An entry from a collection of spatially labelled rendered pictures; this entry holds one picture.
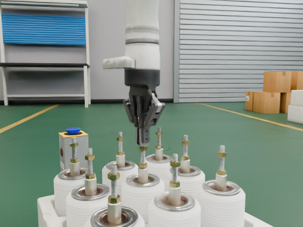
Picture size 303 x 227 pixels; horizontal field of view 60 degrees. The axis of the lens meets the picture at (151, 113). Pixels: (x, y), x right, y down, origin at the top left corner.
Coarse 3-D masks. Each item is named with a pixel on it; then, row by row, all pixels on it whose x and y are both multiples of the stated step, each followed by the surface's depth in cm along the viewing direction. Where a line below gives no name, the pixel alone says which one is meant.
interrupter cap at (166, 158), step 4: (148, 156) 76; (152, 156) 76; (164, 156) 76; (168, 156) 76; (148, 160) 72; (152, 160) 72; (156, 160) 72; (160, 160) 72; (164, 160) 72; (168, 160) 71
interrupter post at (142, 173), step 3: (138, 168) 57; (141, 168) 57; (144, 168) 57; (147, 168) 57; (138, 171) 57; (141, 171) 57; (144, 171) 57; (147, 171) 57; (138, 174) 57; (141, 174) 57; (144, 174) 57; (147, 174) 58; (138, 177) 57; (141, 177) 57; (144, 177) 57; (147, 177) 58; (138, 180) 57; (141, 180) 57; (144, 180) 57; (147, 180) 58
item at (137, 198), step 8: (160, 184) 56; (128, 192) 55; (136, 192) 54; (144, 192) 54; (152, 192) 54; (160, 192) 55; (128, 200) 55; (136, 200) 54; (144, 200) 54; (136, 208) 54; (144, 208) 54; (144, 216) 54
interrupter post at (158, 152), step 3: (156, 150) 73; (159, 150) 73; (162, 150) 73; (156, 153) 73; (159, 153) 73; (162, 153) 73; (156, 156) 73; (159, 156) 73; (162, 156) 74; (156, 159) 73; (159, 159) 73
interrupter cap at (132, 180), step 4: (132, 176) 60; (136, 176) 60; (148, 176) 60; (152, 176) 60; (156, 176) 60; (128, 180) 58; (132, 180) 58; (136, 180) 58; (148, 180) 58; (152, 180) 58; (156, 180) 58; (128, 184) 56; (132, 184) 55; (136, 184) 55; (140, 184) 55; (144, 184) 55; (148, 184) 55; (152, 184) 55; (156, 184) 56
